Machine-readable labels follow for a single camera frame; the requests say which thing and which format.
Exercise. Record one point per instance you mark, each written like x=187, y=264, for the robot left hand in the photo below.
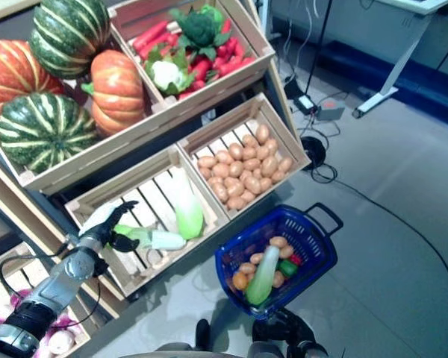
x=99, y=222

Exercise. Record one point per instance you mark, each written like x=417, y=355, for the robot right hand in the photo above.
x=283, y=326

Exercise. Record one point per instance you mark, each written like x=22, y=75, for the blue plastic shopping basket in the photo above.
x=313, y=250

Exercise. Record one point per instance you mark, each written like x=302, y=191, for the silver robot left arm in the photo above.
x=54, y=287

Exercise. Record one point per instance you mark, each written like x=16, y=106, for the brown potato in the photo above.
x=247, y=268
x=285, y=164
x=262, y=152
x=220, y=170
x=230, y=181
x=224, y=157
x=245, y=175
x=247, y=196
x=262, y=133
x=252, y=184
x=287, y=251
x=220, y=191
x=236, y=169
x=269, y=166
x=265, y=183
x=205, y=173
x=249, y=153
x=277, y=176
x=272, y=145
x=236, y=151
x=251, y=164
x=249, y=140
x=256, y=257
x=257, y=173
x=234, y=188
x=215, y=181
x=207, y=162
x=278, y=279
x=236, y=203
x=278, y=241

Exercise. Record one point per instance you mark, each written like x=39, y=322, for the napa cabbage, long pale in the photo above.
x=263, y=276

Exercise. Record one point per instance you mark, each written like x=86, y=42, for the green bell pepper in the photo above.
x=287, y=269

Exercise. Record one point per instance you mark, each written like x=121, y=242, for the orange round fruit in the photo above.
x=240, y=280

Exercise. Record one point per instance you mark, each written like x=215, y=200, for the wooden cabbage crate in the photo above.
x=142, y=175

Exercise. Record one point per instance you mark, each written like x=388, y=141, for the red bell pepper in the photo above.
x=295, y=259

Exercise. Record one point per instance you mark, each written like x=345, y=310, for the wooden pumpkin crate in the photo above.
x=108, y=149

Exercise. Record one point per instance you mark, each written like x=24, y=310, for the black robot foot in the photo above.
x=203, y=333

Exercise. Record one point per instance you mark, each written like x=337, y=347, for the napa cabbage, large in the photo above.
x=186, y=209

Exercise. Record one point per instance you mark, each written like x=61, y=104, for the green striped pumpkin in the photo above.
x=41, y=130
x=69, y=33

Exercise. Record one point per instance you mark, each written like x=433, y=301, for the orange striped pumpkin, tall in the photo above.
x=117, y=91

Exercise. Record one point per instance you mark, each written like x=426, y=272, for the white cauliflower with leaves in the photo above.
x=168, y=72

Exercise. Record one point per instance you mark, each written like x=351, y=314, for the orange striped pumpkin, wide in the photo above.
x=11, y=72

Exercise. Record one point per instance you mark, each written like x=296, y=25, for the black round stand base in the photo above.
x=313, y=150

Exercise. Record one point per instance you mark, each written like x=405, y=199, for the wooden potato crate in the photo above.
x=283, y=127

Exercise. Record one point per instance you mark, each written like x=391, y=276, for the wooden carrot crate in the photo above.
x=242, y=76

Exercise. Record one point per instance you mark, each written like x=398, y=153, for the green broccoli head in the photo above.
x=199, y=30

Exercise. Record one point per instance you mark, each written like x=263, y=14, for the grey box with orange button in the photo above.
x=330, y=110

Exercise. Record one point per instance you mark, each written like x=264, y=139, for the black power adapter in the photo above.
x=306, y=103

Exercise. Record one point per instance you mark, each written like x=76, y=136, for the black power brick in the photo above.
x=292, y=86

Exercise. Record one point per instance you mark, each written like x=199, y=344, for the light green cabbage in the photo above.
x=214, y=13

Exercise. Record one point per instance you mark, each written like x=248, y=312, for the black stand pole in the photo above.
x=318, y=44

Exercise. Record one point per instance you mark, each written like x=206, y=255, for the white desk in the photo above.
x=407, y=56

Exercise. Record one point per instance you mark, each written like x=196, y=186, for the wooden display shelf frame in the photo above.
x=26, y=209

